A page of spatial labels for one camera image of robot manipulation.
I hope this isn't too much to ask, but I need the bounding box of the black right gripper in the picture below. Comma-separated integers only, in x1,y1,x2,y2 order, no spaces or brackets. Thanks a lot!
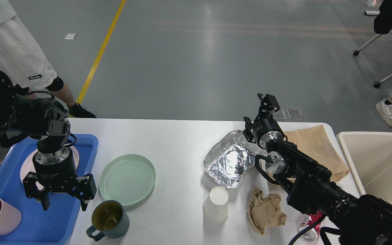
243,93,284,149

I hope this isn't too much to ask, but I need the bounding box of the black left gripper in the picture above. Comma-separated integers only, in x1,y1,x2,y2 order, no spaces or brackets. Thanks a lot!
23,146,97,211

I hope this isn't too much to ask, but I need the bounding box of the aluminium foil tray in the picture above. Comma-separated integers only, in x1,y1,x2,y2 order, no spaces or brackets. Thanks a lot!
203,130,265,189

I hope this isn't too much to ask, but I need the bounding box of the teal mug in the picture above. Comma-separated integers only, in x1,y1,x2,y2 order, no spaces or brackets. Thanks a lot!
86,200,130,242

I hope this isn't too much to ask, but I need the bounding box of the green plate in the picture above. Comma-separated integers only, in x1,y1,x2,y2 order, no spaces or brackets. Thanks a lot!
99,154,157,206

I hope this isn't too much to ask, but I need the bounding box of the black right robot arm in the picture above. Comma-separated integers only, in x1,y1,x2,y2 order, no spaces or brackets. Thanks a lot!
244,93,392,245

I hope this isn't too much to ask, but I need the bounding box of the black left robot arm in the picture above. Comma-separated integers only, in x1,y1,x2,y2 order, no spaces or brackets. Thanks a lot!
0,71,97,211

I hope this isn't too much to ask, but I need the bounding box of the blue plastic tray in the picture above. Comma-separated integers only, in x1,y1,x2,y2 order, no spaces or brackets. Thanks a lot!
0,138,81,245

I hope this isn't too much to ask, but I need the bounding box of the pink plate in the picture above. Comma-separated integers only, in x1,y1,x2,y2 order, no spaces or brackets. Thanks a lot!
20,147,80,189

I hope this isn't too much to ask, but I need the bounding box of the brown paper bag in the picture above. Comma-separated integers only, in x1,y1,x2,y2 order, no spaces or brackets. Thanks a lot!
284,125,350,182

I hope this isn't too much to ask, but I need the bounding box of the crumpled brown paper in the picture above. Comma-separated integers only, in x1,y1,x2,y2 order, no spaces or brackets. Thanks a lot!
247,187,287,235

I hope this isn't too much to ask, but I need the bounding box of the white paper cup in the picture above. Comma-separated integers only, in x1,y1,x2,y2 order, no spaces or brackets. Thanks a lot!
203,186,229,222

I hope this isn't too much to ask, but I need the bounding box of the crushed red can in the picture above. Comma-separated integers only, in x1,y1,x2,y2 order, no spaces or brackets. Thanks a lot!
298,211,326,242

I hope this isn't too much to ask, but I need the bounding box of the beige waste bin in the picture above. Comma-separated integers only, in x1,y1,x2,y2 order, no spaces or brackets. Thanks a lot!
337,131,392,204

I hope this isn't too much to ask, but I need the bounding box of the person in white shorts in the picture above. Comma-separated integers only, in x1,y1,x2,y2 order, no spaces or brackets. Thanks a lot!
0,0,97,177

